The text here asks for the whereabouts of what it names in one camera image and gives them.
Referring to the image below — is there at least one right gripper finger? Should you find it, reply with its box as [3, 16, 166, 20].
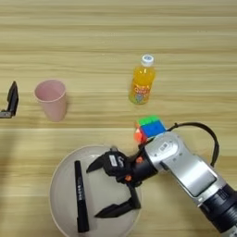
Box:
[85, 154, 109, 174]
[94, 198, 137, 218]

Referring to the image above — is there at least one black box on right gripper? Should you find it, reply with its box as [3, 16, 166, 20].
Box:
[103, 150, 131, 179]

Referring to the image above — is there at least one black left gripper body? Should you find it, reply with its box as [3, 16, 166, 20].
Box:
[0, 109, 14, 119]

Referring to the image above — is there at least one orange juice bottle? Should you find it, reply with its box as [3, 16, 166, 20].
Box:
[128, 54, 156, 106]

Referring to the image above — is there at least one beige round plate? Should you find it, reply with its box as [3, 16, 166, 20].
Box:
[49, 144, 143, 237]

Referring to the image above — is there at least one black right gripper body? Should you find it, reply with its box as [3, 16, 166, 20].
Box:
[115, 147, 161, 209]

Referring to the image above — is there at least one black marker pen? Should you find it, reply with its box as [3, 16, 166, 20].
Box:
[73, 160, 91, 233]

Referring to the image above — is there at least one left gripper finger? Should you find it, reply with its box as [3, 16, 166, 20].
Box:
[6, 81, 19, 119]

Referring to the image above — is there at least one pink plastic cup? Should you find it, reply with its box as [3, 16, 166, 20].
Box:
[33, 79, 68, 122]

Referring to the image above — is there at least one multicolour puzzle cube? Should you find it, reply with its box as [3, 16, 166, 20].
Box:
[133, 115, 168, 146]

